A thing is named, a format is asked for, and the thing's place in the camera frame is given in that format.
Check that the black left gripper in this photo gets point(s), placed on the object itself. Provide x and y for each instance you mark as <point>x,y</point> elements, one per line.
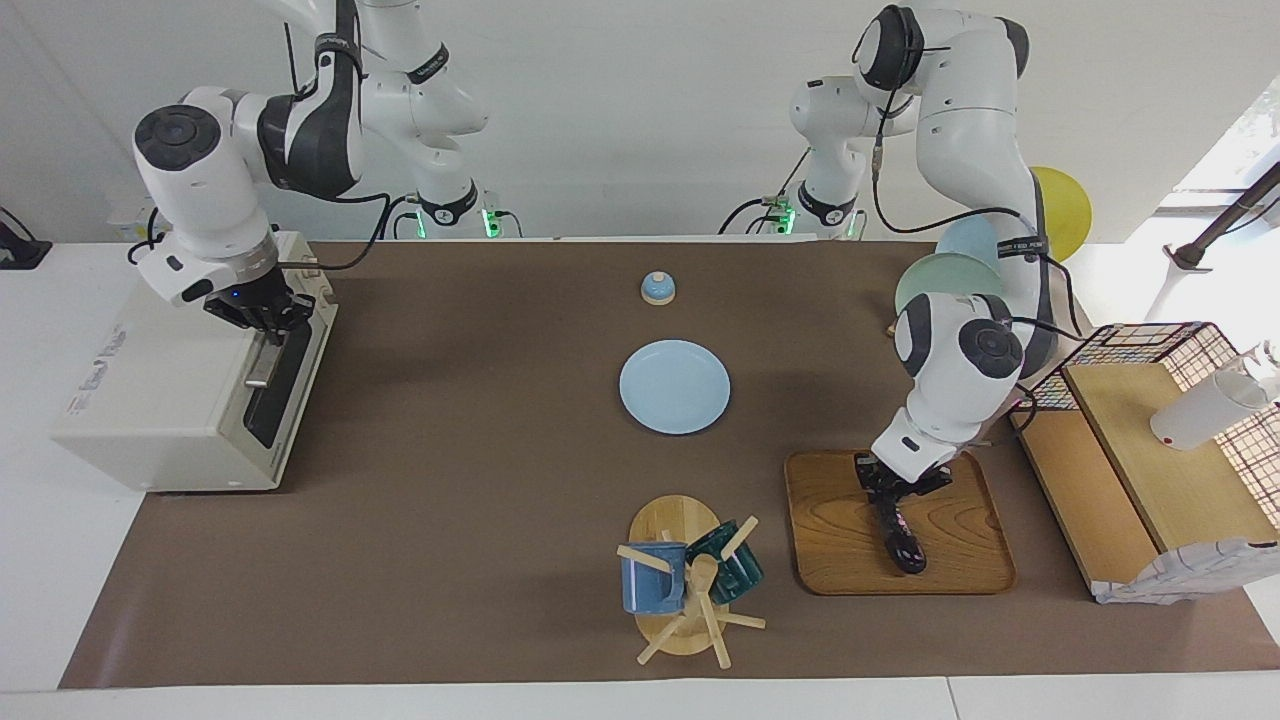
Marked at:
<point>905,478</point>

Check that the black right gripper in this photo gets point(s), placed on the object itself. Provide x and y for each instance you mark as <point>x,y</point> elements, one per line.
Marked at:
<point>260,305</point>

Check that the dark purple eggplant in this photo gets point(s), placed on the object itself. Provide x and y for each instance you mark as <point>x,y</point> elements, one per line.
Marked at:
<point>905,550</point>

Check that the toaster oven glass door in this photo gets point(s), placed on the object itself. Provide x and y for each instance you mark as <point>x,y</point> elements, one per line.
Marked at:
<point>275,410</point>

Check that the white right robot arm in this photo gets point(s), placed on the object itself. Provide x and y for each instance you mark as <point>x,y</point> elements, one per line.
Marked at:
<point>200,210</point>

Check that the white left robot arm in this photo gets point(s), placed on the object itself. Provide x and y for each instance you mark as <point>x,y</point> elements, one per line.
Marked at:
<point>980,130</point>

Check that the cream toaster oven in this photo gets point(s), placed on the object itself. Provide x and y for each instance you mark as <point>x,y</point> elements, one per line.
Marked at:
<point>160,390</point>

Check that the rectangular wooden tray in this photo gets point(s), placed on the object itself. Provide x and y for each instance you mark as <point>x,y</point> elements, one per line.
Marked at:
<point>830,540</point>

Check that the dark green mug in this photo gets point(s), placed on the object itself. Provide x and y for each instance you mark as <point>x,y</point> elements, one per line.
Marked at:
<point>735,575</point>

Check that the wooden mug tree stand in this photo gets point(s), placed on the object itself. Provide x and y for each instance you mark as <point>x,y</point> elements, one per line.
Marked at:
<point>672,520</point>

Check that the pale green plate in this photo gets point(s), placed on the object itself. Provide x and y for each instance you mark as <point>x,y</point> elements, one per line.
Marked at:
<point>940,275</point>

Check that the brown table mat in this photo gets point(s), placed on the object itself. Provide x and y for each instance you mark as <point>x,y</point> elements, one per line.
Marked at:
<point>450,500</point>

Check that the blue mug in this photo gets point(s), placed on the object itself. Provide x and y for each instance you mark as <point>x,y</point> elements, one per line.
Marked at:
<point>648,585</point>

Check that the light blue racked plate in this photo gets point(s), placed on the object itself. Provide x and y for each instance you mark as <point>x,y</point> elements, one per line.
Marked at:
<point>970,240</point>

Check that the black desk clamp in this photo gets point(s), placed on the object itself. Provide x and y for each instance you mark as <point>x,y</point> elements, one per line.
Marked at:
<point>20,255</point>

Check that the white patterned cloth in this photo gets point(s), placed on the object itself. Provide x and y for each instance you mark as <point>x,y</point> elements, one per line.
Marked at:
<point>1180,575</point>

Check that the white cup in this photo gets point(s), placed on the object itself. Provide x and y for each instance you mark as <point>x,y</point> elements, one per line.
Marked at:
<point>1200,410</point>

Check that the yellow plate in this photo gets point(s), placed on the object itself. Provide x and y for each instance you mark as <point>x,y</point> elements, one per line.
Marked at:
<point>1065,210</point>

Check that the dark pole stand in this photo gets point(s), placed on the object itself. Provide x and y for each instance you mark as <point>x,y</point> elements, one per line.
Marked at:
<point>1188,257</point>

